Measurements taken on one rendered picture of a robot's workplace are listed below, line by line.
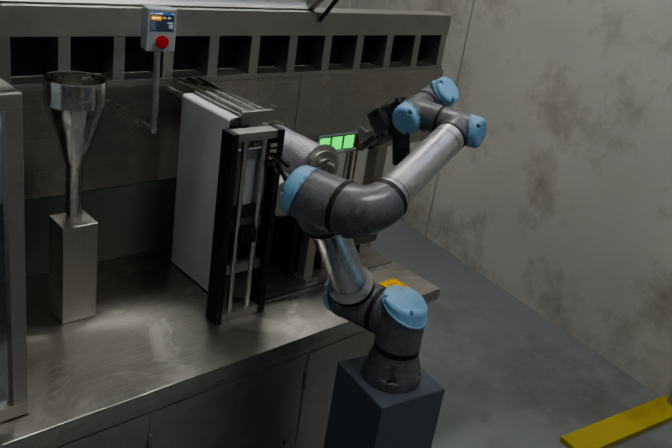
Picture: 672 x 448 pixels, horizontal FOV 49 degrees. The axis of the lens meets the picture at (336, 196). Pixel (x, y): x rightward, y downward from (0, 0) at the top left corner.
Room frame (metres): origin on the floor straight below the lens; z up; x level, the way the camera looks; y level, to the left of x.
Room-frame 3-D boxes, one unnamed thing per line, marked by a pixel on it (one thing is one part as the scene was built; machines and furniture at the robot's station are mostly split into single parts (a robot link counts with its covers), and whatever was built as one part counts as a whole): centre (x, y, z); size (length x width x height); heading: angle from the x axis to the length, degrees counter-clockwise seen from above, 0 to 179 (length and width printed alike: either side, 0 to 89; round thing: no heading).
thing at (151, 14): (1.71, 0.47, 1.66); 0.07 x 0.07 x 0.10; 32
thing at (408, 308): (1.58, -0.20, 1.07); 0.13 x 0.12 x 0.14; 58
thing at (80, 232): (1.64, 0.64, 1.18); 0.14 x 0.14 x 0.57
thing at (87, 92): (1.64, 0.64, 1.50); 0.14 x 0.14 x 0.06
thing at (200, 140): (1.95, 0.40, 1.17); 0.34 x 0.05 x 0.54; 45
